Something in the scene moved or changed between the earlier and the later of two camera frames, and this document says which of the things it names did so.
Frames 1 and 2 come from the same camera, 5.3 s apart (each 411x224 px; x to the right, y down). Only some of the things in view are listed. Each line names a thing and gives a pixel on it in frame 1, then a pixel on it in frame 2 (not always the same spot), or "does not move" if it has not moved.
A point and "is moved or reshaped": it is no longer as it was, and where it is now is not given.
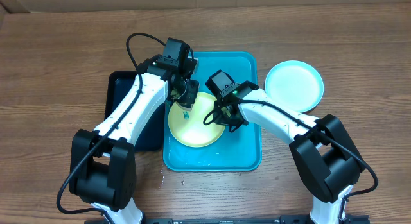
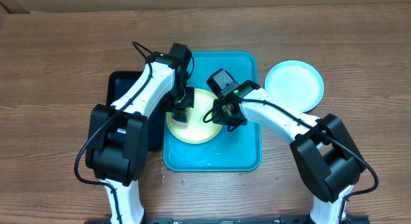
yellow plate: x=188 y=126 does not move
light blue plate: x=295 y=85 does not move
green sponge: x=189 y=109 is moved or reshaped
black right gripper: x=223 y=119 does not move
